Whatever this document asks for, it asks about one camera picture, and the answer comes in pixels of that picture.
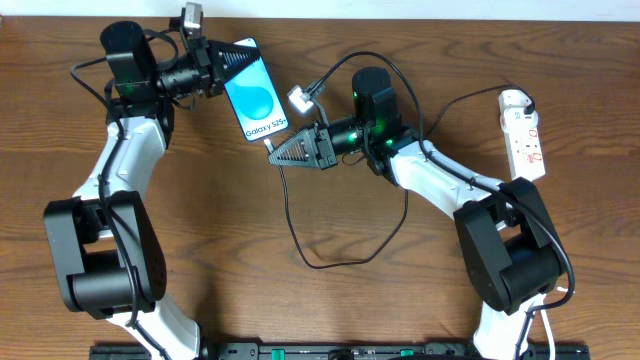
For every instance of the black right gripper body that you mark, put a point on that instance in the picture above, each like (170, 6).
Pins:
(324, 147)

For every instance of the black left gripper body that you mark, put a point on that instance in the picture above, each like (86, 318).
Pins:
(204, 65)

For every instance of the blue Samsung Galaxy smartphone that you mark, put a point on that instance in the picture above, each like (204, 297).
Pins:
(256, 103)

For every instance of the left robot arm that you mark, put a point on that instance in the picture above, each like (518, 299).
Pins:
(106, 255)

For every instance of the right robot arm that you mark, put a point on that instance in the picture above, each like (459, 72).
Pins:
(511, 250)

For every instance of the white USB charger adapter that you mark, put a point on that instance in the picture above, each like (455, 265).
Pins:
(516, 98)

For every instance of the white power strip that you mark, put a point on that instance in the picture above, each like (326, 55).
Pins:
(522, 143)

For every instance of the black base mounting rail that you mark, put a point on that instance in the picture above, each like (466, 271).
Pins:
(253, 351)

